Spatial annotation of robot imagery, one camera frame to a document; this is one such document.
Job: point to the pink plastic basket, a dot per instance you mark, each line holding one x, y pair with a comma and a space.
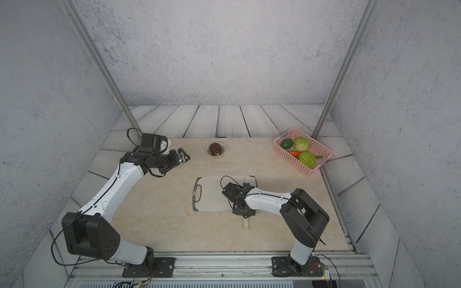
316, 147

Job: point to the lower green cabbage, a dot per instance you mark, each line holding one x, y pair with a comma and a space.
308, 158

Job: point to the orange carrot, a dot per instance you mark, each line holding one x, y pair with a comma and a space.
295, 153

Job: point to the green cabbage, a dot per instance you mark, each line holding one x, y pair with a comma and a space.
302, 144
308, 158

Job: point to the right aluminium frame post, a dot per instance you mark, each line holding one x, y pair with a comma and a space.
354, 46

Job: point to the dark green avocado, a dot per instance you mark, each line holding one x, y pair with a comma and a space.
287, 143

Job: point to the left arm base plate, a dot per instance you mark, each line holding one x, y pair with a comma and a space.
152, 267

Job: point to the left aluminium frame post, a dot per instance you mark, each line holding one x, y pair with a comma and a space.
82, 32

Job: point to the light green mug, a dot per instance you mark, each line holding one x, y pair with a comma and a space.
177, 157

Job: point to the upper green cabbage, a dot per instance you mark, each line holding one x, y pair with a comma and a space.
302, 144

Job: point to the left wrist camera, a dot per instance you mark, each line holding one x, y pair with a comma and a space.
153, 143

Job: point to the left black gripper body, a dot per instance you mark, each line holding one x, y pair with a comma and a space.
165, 161

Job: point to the aluminium frame post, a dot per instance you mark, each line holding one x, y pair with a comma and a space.
82, 32
354, 46

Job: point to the purple eggplant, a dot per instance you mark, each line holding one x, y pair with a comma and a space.
215, 149

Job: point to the small patterned bowl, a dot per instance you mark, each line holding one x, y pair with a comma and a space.
208, 151

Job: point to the white speckled knife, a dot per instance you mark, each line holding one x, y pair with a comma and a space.
246, 221

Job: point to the aluminium mounting rail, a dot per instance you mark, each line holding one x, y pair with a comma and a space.
233, 270

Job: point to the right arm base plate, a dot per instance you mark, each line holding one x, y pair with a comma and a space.
287, 267

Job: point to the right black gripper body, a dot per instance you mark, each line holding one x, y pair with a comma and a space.
235, 210

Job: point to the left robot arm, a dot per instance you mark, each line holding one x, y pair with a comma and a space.
89, 232

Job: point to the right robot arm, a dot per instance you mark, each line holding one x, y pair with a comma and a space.
302, 214

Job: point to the grey-rimmed white cutting board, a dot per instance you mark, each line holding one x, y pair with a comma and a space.
207, 193

